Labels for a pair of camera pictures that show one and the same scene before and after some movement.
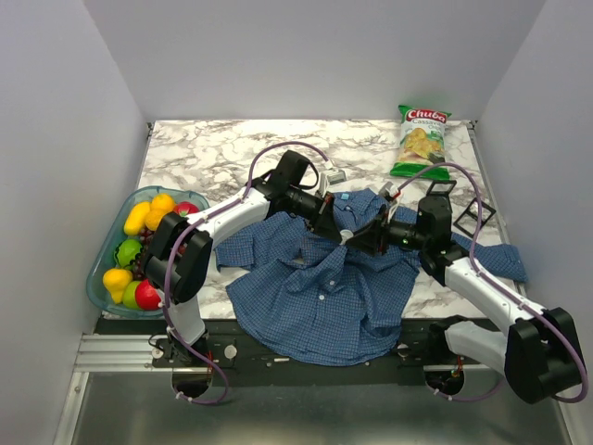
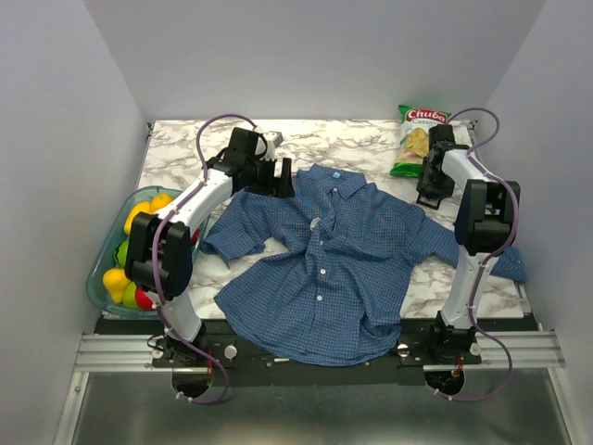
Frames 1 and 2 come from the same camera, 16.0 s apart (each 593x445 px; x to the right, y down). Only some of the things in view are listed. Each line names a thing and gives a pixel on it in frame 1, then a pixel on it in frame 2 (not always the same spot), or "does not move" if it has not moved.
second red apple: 146,296 does not move
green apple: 129,295 does not move
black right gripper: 366,239 → 445,189
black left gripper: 322,218 → 286,189
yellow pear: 116,280 does not move
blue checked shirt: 320,301 does not move
